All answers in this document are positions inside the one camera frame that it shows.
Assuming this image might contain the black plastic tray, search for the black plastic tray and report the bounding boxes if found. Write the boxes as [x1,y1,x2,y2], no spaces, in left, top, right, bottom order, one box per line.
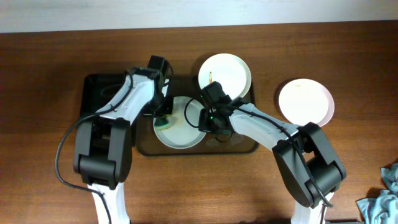
[79,73,137,147]

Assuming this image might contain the green yellow sponge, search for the green yellow sponge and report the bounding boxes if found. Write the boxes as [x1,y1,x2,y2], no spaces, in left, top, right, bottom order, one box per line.
[154,116,176,130]

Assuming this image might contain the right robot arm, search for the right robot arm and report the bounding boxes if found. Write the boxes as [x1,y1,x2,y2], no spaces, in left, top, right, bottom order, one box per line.
[198,82,346,223]

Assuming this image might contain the white plate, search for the white plate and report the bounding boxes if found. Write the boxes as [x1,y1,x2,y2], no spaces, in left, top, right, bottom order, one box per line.
[277,78,335,126]
[198,54,252,100]

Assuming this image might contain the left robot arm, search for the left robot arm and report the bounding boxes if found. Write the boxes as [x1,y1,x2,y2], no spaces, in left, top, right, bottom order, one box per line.
[73,55,173,223]

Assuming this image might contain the brown serving tray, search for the brown serving tray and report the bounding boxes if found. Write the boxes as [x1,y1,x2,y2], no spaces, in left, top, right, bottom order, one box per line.
[132,75,259,157]

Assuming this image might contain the blue grey cloth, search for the blue grey cloth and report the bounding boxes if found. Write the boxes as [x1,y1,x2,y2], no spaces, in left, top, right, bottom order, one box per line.
[356,163,397,224]

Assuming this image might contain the pale blue plate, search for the pale blue plate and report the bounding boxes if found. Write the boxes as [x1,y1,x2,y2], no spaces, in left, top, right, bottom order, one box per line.
[153,96,206,149]

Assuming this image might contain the white plate back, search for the white plate back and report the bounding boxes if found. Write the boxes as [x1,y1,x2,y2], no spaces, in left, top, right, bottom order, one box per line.
[198,54,252,100]

